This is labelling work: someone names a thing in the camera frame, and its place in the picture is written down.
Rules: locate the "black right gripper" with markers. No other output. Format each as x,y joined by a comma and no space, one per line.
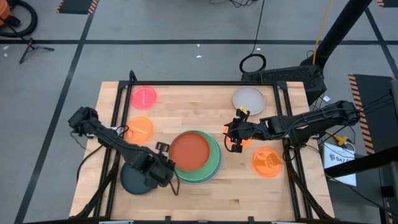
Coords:
252,130

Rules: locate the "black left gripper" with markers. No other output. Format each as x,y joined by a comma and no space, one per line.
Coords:
147,168

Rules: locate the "orange translucent small plate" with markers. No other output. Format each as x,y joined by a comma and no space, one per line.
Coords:
267,162
141,130
246,143

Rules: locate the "terracotta brown plastic plate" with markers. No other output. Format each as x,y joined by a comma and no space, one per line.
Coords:
189,152

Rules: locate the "dark grey plastic plate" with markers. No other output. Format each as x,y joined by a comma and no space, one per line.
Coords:
133,185

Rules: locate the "light green large plate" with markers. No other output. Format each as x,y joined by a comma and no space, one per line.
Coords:
199,176

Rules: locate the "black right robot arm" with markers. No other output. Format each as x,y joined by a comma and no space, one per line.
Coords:
311,123

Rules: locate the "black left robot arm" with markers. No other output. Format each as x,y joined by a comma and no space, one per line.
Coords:
109,137

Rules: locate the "yellow tape tag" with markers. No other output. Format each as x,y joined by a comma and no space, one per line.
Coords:
243,110

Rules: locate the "light blue large plate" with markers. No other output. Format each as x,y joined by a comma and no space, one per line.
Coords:
221,160

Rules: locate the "pink translucent small plate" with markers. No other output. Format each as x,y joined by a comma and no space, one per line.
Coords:
143,98

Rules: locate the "black computer case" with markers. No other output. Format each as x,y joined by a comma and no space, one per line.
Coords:
289,76

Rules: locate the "white paper tag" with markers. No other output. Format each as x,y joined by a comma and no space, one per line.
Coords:
326,98

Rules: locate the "white printed box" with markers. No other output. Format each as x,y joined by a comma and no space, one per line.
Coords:
337,157

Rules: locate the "black metal beam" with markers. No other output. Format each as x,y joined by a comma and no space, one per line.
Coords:
367,161

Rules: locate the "hazard-striped black platform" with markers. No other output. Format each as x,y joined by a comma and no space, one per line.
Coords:
373,93

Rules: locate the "black upright stand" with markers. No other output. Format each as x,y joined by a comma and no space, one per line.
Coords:
388,191

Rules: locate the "black tripod stand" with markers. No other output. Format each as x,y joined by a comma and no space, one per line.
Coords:
31,47

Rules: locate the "hazard-striped black floor mat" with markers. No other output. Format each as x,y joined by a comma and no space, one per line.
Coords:
74,6
390,3

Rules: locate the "orange vacuum cleaner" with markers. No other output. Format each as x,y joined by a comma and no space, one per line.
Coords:
3,11

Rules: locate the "black metal table frame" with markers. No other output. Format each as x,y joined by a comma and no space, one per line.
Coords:
199,83

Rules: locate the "black slanted stand post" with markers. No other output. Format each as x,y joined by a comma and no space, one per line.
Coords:
339,28

